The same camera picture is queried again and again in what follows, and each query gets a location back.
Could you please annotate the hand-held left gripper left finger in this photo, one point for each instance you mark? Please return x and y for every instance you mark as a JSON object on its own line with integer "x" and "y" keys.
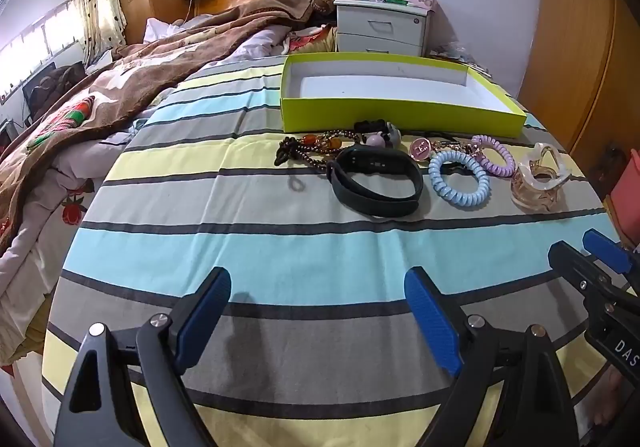
{"x": 205, "y": 317}

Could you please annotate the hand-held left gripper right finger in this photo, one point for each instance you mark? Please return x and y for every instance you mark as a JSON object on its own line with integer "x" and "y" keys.
{"x": 432, "y": 322}

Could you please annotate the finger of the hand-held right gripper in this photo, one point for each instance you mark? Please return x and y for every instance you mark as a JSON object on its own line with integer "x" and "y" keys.
{"x": 607, "y": 248}
{"x": 570, "y": 262}

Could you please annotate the clear pink hair claw clip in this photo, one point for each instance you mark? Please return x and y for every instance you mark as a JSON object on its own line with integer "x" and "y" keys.
{"x": 537, "y": 189}

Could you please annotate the black fitness band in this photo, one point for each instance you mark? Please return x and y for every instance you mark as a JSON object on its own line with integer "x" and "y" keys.
{"x": 380, "y": 159}

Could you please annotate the lime green cardboard box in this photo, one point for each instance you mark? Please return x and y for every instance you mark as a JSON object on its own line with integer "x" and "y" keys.
{"x": 390, "y": 114}

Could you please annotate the pink bin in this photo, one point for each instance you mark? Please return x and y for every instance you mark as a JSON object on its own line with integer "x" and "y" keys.
{"x": 629, "y": 202}

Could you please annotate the person's foot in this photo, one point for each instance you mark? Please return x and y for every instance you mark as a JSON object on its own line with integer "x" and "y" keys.
{"x": 607, "y": 402}

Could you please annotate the striped bed sheet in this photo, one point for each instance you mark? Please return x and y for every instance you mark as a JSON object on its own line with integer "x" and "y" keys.
{"x": 250, "y": 227}

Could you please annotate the wide wooden wardrobe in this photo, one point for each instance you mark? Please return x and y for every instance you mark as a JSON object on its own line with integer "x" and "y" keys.
{"x": 570, "y": 42}

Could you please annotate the brown fleece blanket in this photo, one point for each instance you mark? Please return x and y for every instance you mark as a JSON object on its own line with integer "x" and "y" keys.
{"x": 145, "y": 72}

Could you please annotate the chair with dark clothes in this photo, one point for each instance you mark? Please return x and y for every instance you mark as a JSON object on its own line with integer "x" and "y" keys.
{"x": 55, "y": 87}

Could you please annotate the white pillow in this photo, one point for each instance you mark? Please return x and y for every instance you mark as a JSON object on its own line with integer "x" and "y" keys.
{"x": 157, "y": 29}

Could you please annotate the yellow and red pillow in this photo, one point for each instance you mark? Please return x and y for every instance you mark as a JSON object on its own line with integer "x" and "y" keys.
{"x": 312, "y": 41}

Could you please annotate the grey nightstand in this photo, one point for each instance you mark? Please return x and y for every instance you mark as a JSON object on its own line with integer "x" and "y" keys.
{"x": 380, "y": 29}

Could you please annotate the window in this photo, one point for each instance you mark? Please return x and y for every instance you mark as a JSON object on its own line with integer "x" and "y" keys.
{"x": 40, "y": 42}

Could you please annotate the dotted curtain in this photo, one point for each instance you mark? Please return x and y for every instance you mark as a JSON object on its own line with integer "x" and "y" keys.
{"x": 97, "y": 2}

